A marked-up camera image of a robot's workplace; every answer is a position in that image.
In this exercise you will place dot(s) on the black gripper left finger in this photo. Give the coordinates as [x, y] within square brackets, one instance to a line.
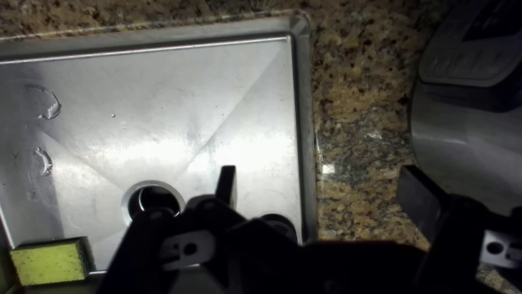
[163, 262]

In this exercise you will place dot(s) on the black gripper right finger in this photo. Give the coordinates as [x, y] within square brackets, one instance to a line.
[461, 246]

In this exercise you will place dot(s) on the black sink drain guard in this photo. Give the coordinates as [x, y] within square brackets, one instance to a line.
[155, 197]

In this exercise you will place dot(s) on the silver black rice cooker body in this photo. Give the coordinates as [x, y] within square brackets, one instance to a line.
[473, 120]

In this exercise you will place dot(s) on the stainless steel sink basin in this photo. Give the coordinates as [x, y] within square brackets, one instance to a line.
[163, 109]

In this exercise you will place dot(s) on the yellow green sponge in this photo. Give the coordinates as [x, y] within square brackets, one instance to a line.
[49, 262]

